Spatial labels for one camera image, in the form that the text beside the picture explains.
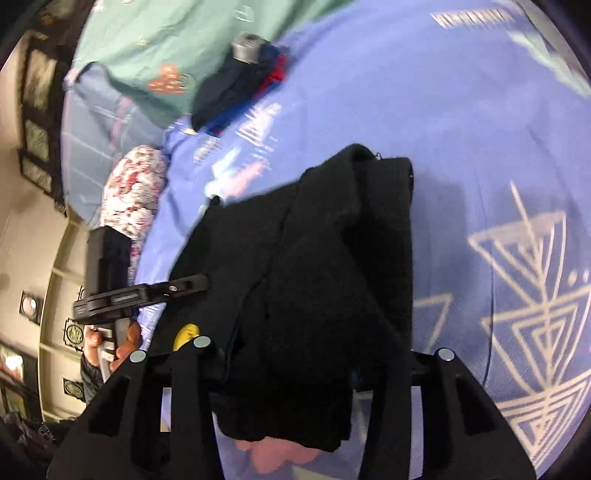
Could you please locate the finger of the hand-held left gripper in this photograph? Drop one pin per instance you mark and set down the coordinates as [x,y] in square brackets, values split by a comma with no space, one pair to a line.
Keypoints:
[184,286]

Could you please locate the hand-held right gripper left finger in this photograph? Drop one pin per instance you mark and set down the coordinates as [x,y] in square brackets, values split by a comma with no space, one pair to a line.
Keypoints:
[189,392]

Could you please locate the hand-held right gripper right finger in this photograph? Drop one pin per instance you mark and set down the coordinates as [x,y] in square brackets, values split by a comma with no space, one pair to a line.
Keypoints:
[392,415]

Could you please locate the black pants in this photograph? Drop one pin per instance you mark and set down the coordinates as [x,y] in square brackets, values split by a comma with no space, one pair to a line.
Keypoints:
[300,277]

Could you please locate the person's left forearm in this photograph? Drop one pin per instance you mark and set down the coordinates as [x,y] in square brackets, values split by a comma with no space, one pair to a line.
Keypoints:
[90,378]

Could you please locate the folded navy pants grey cuff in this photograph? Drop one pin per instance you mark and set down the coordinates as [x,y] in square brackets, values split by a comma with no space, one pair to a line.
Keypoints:
[226,87]

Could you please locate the person's left hand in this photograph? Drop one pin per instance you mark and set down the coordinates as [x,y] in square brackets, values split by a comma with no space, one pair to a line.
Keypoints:
[129,339]

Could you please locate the small yellow object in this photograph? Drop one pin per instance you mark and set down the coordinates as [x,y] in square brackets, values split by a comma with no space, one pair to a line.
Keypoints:
[185,336]

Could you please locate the floral bolster pillow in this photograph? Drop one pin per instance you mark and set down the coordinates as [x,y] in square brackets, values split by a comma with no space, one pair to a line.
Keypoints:
[134,194]

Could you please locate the grey-blue plaid pillow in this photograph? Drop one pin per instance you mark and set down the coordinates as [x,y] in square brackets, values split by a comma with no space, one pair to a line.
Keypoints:
[101,138]

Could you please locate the dark patterned cloth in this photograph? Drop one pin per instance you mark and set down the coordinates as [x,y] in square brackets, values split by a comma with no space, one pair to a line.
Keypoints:
[32,443]

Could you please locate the folded blue garment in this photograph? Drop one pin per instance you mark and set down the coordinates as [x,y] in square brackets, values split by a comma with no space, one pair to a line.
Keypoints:
[240,110]

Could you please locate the folded red garment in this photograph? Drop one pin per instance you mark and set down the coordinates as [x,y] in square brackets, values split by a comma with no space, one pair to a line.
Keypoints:
[276,69]

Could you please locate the dark framed wall pictures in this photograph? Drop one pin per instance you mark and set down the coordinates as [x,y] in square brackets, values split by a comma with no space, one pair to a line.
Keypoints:
[39,83]

